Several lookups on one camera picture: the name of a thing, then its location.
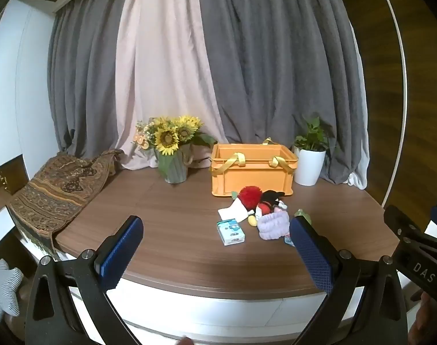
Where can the red fluffy plush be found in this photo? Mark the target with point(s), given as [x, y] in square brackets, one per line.
[250, 197]

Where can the white wardrobe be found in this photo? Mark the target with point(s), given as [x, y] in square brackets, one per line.
[20, 79]

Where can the pale pink curtain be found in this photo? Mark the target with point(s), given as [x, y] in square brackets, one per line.
[160, 61]

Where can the grey ribbed vase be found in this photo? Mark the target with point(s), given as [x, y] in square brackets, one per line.
[177, 172]

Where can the brown wooden cabinet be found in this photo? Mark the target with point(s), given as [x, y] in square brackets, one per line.
[6, 179]

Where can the blue tissue pack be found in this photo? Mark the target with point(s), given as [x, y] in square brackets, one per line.
[231, 231]

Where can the brown patterned cloth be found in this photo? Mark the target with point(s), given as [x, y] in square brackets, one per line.
[53, 190]

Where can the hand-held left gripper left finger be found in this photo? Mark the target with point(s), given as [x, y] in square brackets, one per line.
[120, 255]

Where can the person's right hand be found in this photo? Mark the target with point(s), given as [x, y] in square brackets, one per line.
[430, 323]

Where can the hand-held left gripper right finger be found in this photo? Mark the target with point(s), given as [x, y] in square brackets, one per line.
[312, 255]

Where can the potted plant in white pot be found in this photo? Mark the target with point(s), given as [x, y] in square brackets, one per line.
[310, 167]

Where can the orange plastic crate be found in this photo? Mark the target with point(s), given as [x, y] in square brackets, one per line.
[250, 179]

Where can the green frog toy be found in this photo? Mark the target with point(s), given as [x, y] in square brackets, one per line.
[303, 214]

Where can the black mouse plush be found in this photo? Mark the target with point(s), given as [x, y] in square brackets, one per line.
[270, 197]

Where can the sunflower bouquet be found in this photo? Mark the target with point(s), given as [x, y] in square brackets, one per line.
[168, 134]

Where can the grey curtain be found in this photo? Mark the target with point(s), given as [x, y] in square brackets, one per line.
[276, 61]
[89, 79]

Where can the striped grey star pillow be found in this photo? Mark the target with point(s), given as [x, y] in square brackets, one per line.
[4, 287]

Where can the purple fluffy headband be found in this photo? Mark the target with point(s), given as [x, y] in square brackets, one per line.
[274, 224]

